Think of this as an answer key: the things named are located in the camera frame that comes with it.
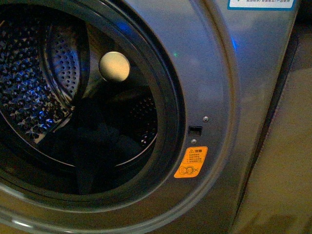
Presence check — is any dark clothing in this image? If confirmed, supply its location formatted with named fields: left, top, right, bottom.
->
left=39, top=86, right=157, bottom=195

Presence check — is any grey front-load washing machine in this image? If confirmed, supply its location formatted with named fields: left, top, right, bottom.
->
left=0, top=0, right=300, bottom=234

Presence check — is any orange warning sticker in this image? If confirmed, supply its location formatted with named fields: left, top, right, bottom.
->
left=174, top=146, right=208, bottom=178

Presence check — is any black rubber door gasket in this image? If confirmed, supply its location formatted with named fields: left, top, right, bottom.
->
left=0, top=0, right=185, bottom=206

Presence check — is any stainless steel washer drum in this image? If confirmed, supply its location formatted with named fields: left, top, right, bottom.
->
left=0, top=0, right=157, bottom=171

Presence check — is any blue white QR label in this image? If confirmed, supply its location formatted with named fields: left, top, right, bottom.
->
left=228, top=0, right=296, bottom=11

